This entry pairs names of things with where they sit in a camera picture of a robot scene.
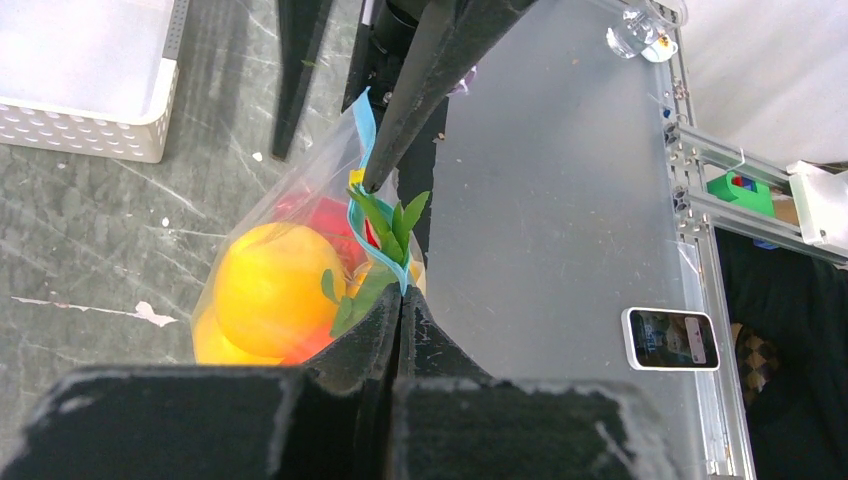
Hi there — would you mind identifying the yellow fruit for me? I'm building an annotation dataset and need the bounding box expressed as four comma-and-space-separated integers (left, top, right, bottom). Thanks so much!
346, 259, 427, 298

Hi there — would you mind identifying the small white square device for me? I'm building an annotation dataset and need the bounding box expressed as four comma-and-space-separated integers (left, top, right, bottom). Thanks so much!
621, 307, 721, 371

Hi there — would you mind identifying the clear glass cup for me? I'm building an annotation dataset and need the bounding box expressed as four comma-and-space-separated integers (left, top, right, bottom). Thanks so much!
605, 0, 689, 63

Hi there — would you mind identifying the yellow lemon front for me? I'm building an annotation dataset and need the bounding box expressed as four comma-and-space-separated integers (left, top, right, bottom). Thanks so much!
192, 305, 286, 365

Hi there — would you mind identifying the green leafy vegetable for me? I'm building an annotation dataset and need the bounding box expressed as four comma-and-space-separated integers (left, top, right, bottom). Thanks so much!
321, 185, 430, 338

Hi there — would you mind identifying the white plastic basket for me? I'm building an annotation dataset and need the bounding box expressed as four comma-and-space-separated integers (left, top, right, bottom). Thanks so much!
1, 0, 189, 164

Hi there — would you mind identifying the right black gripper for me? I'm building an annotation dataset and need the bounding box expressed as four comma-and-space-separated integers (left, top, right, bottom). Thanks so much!
271, 0, 534, 193

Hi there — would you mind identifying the clear zip top bag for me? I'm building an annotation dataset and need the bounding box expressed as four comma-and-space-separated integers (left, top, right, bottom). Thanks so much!
192, 94, 430, 366

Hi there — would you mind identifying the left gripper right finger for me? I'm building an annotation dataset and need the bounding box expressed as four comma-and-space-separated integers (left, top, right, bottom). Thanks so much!
386, 287, 663, 479

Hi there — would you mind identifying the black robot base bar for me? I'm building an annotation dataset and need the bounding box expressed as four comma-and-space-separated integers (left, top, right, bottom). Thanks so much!
398, 97, 449, 264

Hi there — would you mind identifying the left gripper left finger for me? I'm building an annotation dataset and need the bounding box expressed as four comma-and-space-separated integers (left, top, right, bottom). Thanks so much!
1, 285, 402, 479

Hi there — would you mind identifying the red bell pepper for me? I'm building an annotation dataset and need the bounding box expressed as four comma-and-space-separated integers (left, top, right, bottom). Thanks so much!
273, 193, 367, 274

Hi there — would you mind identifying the green plastic block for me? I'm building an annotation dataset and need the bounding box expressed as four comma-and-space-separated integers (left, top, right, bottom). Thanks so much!
707, 172, 776, 218

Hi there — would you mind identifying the aluminium frame rail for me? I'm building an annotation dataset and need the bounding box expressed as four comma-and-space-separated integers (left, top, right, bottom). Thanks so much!
683, 1, 847, 479

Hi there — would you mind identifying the yellow lemon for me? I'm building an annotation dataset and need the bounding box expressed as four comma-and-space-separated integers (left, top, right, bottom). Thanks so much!
213, 222, 345, 363
192, 305, 286, 365

